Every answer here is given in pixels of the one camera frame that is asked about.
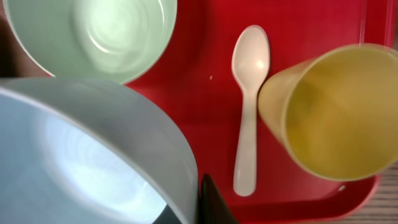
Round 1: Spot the white plastic spoon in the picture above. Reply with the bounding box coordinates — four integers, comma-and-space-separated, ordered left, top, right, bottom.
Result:
231, 25, 271, 197

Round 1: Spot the light blue bowl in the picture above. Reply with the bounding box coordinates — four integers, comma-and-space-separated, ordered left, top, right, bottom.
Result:
1, 78, 198, 224

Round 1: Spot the red plastic serving tray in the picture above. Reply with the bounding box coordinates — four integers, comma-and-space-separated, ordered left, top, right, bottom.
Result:
129, 0, 396, 223

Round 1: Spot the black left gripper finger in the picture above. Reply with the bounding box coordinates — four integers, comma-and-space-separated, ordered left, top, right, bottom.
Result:
199, 174, 239, 224

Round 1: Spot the yellow plastic cup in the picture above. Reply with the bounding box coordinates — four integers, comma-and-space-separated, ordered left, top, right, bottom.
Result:
258, 44, 397, 182

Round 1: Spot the light green bowl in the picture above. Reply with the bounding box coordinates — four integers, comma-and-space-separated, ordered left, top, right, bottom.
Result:
3, 0, 178, 83

